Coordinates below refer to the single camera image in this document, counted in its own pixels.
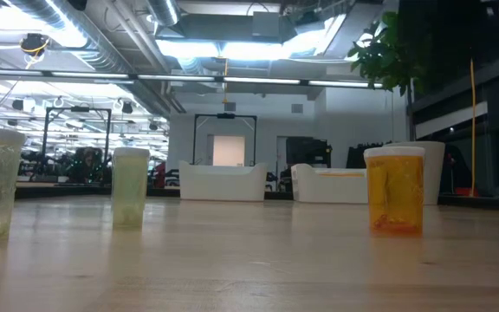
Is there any orange pill bottle white cap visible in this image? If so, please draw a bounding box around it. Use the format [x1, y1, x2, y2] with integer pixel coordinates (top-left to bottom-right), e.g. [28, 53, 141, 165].
[363, 146, 426, 237]

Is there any white plastic bin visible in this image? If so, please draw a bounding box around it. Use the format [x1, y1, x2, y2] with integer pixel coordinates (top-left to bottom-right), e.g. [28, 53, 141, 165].
[290, 163, 370, 205]
[178, 160, 269, 203]

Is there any black cabinet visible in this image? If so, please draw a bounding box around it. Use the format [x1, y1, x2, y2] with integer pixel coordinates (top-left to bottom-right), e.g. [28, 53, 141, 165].
[284, 136, 333, 170]

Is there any long ceiling light bar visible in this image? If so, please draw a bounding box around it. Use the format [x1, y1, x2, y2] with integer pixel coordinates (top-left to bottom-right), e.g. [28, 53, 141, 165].
[0, 68, 384, 90]

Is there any person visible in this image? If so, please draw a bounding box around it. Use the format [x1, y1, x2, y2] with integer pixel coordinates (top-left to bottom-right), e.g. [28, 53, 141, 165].
[75, 146, 105, 183]

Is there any green leafy plant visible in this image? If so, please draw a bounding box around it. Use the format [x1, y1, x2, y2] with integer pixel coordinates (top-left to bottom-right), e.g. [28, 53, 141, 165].
[347, 10, 426, 143]

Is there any black shelving unit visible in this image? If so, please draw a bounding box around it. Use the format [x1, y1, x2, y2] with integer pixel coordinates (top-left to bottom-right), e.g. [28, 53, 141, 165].
[399, 0, 499, 213]

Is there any black gantry frame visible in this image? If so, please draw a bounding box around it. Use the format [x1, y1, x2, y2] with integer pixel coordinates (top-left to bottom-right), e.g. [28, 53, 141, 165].
[191, 113, 258, 166]
[43, 106, 113, 174]

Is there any short silver ceiling duct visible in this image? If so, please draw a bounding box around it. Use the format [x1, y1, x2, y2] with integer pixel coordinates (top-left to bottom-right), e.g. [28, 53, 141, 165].
[147, 0, 181, 27]

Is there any large silver ceiling duct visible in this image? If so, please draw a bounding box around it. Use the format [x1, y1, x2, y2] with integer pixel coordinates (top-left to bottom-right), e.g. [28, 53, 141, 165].
[9, 0, 177, 116]

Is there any yellow hanging extension cable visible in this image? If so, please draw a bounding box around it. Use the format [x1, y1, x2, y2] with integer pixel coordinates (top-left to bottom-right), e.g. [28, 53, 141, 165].
[469, 58, 478, 198]

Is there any black yellow cable reel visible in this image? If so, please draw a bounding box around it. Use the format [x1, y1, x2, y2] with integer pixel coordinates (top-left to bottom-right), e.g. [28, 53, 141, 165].
[18, 32, 51, 57]

